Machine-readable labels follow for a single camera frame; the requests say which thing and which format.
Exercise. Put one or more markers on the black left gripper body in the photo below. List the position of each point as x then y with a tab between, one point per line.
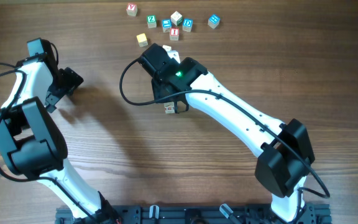
66	83

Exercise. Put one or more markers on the upper red I block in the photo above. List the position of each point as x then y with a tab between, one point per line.
174	34

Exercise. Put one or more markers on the red Y letter block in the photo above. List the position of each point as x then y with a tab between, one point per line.
131	9

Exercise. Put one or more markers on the plain top green-side block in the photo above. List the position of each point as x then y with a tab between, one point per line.
176	18

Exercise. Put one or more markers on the yellow top block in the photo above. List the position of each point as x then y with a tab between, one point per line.
142	40

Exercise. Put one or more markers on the green Z letter block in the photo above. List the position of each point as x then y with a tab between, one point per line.
151	21

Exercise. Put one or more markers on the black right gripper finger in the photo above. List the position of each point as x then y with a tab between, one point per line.
187	107
176	107

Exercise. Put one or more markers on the blue lone letter block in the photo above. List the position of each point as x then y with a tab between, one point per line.
214	21

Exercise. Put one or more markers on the blue L letter block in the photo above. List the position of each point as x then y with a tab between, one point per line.
166	25

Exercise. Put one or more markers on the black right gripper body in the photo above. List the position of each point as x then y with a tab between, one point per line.
158	88

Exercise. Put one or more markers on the blue D letter block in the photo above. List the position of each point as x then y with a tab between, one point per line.
187	25

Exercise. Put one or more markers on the white block green J side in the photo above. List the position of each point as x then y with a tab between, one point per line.
169	107

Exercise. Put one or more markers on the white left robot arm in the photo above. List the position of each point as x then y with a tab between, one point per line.
32	148

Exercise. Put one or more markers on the white block blue side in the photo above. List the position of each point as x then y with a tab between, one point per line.
167	48

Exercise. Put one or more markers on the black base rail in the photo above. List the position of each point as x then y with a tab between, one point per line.
252	213

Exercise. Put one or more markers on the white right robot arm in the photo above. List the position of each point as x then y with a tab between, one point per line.
283	151

